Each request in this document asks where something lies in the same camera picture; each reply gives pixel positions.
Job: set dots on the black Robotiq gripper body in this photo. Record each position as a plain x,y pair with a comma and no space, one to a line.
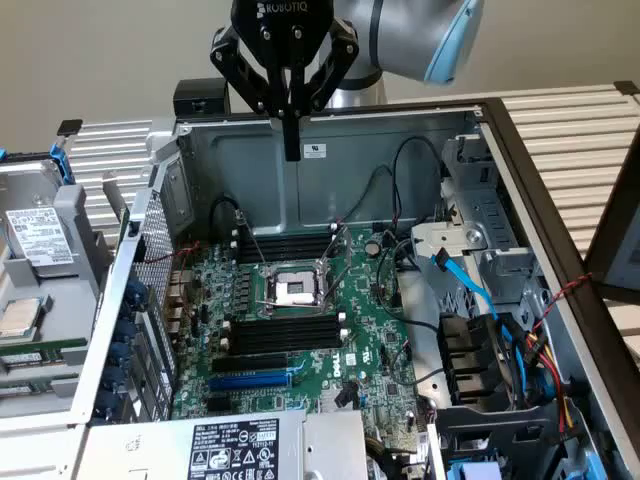
282,25

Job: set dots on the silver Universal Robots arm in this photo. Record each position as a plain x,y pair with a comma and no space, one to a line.
400,35

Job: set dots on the black box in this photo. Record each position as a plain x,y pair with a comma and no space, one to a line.
200,97

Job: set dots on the white case sticker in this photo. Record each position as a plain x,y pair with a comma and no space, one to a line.
314,151

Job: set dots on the open metal PC case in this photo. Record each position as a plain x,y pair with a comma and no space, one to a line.
350,190

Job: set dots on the black table end cap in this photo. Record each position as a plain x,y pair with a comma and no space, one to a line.
626,87
69,126

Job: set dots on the metal socket cover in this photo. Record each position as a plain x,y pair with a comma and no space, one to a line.
341,245

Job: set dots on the silver coin cell battery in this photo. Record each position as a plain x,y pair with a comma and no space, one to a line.
372,247

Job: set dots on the metal disk bay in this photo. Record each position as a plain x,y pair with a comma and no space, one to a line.
480,200

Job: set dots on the CPU socket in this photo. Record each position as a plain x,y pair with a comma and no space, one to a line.
292,287

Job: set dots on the metal rear port block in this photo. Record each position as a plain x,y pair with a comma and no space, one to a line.
179,300

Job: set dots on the green Dell motherboard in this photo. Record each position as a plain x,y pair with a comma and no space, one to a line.
360,300

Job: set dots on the blue card retainer clip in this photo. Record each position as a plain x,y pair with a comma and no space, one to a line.
117,378
108,404
127,331
121,353
136,292

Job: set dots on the silver hard disk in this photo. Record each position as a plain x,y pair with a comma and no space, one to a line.
40,235

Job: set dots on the grey parts rack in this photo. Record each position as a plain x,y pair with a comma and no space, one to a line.
75,300

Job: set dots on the long black expansion slot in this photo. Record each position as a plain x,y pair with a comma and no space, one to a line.
250,362

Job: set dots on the blue expansion slot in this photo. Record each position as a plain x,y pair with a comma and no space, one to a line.
250,382

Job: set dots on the black plastic fan shroud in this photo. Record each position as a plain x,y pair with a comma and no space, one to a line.
470,350

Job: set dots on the dark framed grey panel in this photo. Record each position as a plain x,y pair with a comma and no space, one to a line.
607,240

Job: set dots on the silver CPU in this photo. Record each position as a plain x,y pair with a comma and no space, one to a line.
17,317

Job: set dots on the short black expansion slot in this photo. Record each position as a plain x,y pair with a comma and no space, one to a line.
219,404

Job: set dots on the grey power supply unit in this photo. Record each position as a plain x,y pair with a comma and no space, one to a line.
150,445

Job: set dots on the graphics card with metal bracket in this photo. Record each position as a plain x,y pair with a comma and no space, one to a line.
114,192

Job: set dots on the blue disk caddy rail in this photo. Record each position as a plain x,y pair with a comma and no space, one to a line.
62,160

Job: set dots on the dark grey plastic bracket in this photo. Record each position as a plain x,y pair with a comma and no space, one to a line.
500,425

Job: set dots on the blue plastic drive rail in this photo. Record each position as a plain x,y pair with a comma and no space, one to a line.
472,471

